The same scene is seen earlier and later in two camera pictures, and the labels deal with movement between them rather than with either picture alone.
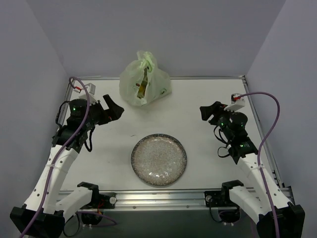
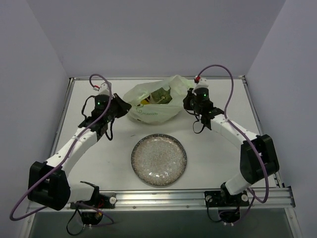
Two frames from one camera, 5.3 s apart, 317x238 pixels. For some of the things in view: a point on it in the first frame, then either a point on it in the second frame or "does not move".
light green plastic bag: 158,84 -> 151,113
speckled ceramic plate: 159,159 does not move
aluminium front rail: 161,201 does not move
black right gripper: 218,115 -> 187,102
